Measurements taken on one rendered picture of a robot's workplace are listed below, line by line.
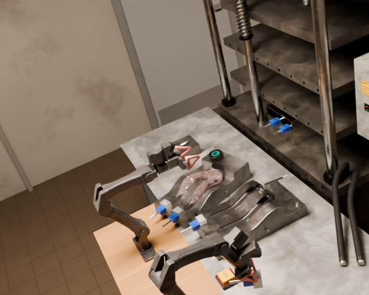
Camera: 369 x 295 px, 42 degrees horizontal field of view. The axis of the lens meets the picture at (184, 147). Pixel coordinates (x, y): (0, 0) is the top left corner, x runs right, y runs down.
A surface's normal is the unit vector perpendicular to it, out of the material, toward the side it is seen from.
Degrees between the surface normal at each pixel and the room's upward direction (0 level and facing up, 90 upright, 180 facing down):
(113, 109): 90
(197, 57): 90
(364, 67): 90
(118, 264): 0
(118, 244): 0
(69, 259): 0
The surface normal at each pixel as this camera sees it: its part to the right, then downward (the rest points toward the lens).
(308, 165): -0.23, -0.81
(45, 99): 0.41, 0.41
